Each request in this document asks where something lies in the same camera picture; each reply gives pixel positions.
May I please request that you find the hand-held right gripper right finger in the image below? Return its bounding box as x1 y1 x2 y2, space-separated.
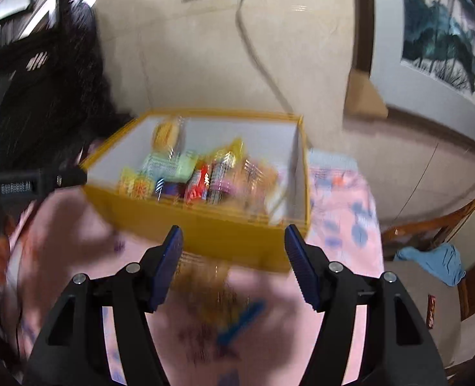
284 224 449 386

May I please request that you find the blue cloth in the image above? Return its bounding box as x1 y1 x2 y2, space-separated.
394 243 467 288

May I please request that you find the wooden armchair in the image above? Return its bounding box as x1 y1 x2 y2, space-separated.
382 177 475 375

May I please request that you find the small red snack packet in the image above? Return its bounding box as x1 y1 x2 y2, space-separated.
427 294 438 329

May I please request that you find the cardboard corner protector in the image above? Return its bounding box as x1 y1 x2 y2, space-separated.
344 68 389 120

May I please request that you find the framed lotus painting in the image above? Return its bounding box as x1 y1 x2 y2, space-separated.
352 0 475 158

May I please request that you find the clear bun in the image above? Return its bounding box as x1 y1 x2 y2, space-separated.
153 117 184 152

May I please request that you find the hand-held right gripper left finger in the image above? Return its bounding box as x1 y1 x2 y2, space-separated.
22 225 184 386

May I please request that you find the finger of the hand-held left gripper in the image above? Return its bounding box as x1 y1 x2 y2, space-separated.
40 166 89 190

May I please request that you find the pile of snack packets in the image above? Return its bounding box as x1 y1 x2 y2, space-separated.
117 116 287 226

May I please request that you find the pink floral blanket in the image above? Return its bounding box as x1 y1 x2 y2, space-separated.
4 149 385 386

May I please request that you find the yellow cardboard box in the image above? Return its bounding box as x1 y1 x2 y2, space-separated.
79 108 313 275

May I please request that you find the pale green snack pouch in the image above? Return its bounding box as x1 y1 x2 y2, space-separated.
141 151 200 182

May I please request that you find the dark carved wooden headboard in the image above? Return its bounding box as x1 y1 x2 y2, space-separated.
0 0 138 178

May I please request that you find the yellow cake wrapper with barcode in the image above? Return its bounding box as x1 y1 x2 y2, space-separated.
205 139 247 178

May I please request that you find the beige snack bag blue edge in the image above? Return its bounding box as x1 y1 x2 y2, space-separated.
215 299 267 348

